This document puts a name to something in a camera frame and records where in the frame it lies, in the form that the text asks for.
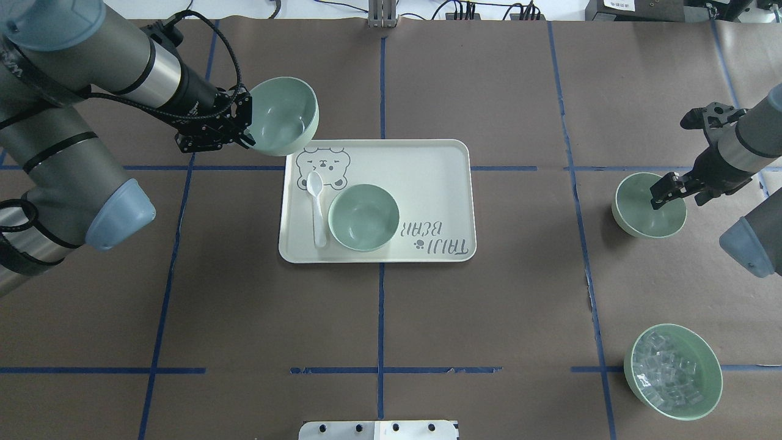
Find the aluminium frame post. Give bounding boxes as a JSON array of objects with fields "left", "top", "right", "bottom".
[{"left": 368, "top": 0, "right": 399, "bottom": 29}]

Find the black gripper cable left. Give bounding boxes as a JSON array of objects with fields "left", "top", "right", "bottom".
[{"left": 92, "top": 10, "right": 245, "bottom": 120}]

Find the white pedestal base plate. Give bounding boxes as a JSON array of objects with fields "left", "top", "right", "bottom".
[{"left": 298, "top": 419, "right": 460, "bottom": 439}]

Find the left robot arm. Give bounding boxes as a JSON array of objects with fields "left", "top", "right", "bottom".
[{"left": 1, "top": 1, "right": 256, "bottom": 295}]

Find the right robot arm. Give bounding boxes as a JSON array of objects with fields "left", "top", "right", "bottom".
[{"left": 650, "top": 84, "right": 781, "bottom": 278}]

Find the cream bear tray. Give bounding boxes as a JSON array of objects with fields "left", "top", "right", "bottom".
[{"left": 279, "top": 139, "right": 477, "bottom": 263}]

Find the white plastic spoon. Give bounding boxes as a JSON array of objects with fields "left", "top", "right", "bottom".
[{"left": 305, "top": 170, "right": 327, "bottom": 249}]

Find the green bowl on tray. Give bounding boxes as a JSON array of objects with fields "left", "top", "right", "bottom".
[{"left": 327, "top": 184, "right": 400, "bottom": 252}]

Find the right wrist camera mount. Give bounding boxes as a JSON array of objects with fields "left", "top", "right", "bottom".
[{"left": 679, "top": 102, "right": 747, "bottom": 130}]

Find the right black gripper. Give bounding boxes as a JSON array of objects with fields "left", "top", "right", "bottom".
[{"left": 650, "top": 165, "right": 752, "bottom": 211}]

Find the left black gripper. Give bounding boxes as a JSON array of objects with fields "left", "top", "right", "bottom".
[{"left": 174, "top": 92, "right": 254, "bottom": 153}]

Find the green bowl with ice cubes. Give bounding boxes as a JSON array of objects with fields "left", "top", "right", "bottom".
[{"left": 623, "top": 323, "right": 723, "bottom": 421}]

